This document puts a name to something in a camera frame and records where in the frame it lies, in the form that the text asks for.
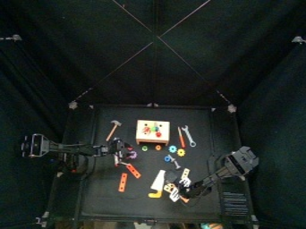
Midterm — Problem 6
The thin diagonal cord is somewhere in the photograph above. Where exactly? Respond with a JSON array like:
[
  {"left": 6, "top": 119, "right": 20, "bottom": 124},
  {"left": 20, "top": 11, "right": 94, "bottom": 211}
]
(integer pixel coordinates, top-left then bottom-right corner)
[
  {"left": 73, "top": 0, "right": 211, "bottom": 102},
  {"left": 110, "top": 0, "right": 232, "bottom": 106}
]

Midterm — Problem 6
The orange toy screwdriver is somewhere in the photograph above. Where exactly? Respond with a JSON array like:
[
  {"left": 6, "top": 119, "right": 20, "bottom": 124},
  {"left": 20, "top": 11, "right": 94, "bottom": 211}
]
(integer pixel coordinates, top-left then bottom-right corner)
[{"left": 176, "top": 126, "right": 187, "bottom": 149}]

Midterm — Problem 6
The gray toy wrench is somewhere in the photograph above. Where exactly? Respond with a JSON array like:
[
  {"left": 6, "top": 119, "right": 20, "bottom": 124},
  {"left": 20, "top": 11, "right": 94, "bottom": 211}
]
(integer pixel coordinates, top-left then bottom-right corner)
[{"left": 180, "top": 125, "right": 197, "bottom": 148}]

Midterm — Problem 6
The toy hammer orange handle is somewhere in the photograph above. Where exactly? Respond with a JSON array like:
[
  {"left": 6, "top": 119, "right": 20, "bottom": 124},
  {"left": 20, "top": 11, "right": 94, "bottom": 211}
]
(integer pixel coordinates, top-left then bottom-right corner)
[{"left": 105, "top": 120, "right": 123, "bottom": 142}]

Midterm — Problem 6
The orange four hole strip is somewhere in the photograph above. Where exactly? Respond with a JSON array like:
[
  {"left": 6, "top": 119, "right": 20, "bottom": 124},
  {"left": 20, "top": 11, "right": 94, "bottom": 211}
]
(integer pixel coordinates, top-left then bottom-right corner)
[
  {"left": 125, "top": 163, "right": 141, "bottom": 180},
  {"left": 117, "top": 173, "right": 129, "bottom": 193}
]

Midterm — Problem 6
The white toy saw orange handle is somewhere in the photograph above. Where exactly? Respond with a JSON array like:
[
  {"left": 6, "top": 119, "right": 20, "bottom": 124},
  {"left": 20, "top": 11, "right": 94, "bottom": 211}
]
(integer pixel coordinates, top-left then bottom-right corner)
[{"left": 147, "top": 169, "right": 167, "bottom": 199}]

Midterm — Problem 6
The wooden toy tool box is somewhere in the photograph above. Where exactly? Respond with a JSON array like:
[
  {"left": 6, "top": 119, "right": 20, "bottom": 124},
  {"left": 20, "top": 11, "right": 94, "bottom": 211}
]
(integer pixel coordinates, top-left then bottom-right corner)
[{"left": 135, "top": 119, "right": 171, "bottom": 146}]

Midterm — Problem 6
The gray toy bolt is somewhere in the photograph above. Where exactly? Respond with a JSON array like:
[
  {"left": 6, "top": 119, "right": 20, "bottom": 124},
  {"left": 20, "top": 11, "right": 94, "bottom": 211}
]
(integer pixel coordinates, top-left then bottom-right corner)
[{"left": 167, "top": 155, "right": 181, "bottom": 170}]

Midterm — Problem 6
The wooden four hole block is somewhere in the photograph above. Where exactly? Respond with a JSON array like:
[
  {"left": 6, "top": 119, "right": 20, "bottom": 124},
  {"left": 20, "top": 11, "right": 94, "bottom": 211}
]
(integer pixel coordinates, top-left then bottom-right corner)
[{"left": 180, "top": 167, "right": 192, "bottom": 181}]

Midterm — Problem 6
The yellow holed block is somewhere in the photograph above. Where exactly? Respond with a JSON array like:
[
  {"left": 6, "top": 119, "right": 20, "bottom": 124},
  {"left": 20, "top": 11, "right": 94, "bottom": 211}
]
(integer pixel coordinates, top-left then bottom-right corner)
[{"left": 163, "top": 182, "right": 177, "bottom": 193}]

